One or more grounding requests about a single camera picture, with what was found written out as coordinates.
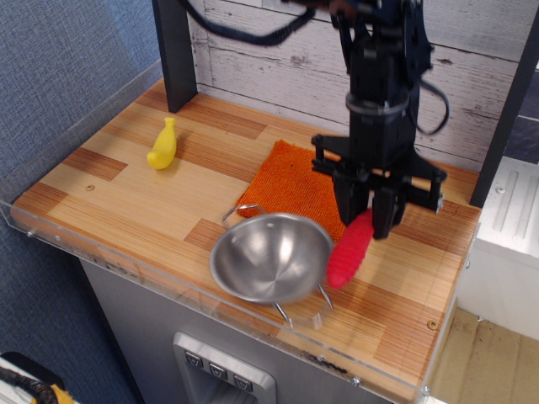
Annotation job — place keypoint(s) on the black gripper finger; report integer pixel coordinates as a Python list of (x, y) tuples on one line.
[(388, 206), (352, 196)]

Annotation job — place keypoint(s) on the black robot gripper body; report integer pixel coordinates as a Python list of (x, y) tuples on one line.
[(381, 144)]

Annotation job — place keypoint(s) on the red handled toy fork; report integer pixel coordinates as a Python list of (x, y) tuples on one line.
[(349, 253)]

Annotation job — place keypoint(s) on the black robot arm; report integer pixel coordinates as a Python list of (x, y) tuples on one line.
[(385, 48)]

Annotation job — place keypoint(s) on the yellow toy banana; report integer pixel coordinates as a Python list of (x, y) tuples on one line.
[(165, 146)]

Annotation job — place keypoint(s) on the orange knitted cloth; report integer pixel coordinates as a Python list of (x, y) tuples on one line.
[(286, 183)]

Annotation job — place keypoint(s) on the white ridged side cabinet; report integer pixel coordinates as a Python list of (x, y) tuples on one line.
[(499, 282)]

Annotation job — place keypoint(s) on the silver dispenser button panel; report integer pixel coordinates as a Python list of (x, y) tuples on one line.
[(211, 375)]

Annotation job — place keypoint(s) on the grey toy fridge cabinet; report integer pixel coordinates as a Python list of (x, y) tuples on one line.
[(144, 322)]

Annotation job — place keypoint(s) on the clear acrylic table guard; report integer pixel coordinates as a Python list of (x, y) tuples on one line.
[(99, 200)]

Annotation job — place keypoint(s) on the steel bowl with handles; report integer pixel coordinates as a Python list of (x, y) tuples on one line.
[(272, 259)]

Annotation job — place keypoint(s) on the black right frame post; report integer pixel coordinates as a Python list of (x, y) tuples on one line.
[(512, 105)]

